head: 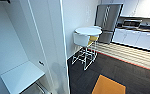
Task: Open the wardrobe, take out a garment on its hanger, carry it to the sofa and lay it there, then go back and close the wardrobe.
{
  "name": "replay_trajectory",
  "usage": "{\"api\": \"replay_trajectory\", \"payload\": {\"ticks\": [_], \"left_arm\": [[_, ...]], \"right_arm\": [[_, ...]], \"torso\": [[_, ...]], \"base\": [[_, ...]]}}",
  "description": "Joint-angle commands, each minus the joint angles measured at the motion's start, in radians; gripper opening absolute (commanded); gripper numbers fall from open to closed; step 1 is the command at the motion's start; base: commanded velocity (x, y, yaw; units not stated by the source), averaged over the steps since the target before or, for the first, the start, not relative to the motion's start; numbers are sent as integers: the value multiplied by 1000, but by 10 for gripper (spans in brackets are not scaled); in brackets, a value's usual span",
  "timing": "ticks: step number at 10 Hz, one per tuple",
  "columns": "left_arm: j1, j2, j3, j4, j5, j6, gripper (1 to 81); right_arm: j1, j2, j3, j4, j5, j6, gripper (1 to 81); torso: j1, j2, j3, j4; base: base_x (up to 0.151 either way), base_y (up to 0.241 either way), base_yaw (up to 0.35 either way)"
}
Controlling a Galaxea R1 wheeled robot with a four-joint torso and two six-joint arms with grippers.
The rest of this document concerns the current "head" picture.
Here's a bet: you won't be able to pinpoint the white wardrobe door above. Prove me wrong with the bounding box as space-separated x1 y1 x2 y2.
45 0 71 94

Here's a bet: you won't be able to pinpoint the yellow high stool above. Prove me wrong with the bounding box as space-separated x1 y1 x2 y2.
88 34 101 56

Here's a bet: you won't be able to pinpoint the small dark door hinge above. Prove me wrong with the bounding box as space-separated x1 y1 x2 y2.
38 59 46 67

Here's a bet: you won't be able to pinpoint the stainless steel fridge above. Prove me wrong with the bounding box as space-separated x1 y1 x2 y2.
94 3 124 45

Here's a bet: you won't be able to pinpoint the white wardrobe carcass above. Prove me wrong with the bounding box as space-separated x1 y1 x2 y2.
0 0 71 94

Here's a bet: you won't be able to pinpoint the white lower kitchen cabinets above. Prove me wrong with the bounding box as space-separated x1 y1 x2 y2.
111 27 150 53

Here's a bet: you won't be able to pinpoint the white kitchen cabinets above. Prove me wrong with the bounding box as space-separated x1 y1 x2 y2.
100 0 150 20
111 27 150 53

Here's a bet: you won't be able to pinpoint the white upper kitchen cabinets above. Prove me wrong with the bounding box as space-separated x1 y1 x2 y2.
100 0 150 20

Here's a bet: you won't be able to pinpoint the white wall papers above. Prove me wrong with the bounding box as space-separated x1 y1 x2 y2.
84 5 93 22

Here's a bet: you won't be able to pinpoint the white wire pull-out basket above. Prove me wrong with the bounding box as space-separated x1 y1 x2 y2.
33 81 51 94

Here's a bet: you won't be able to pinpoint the black hanger rail bracket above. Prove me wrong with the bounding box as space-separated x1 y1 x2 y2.
0 0 11 4

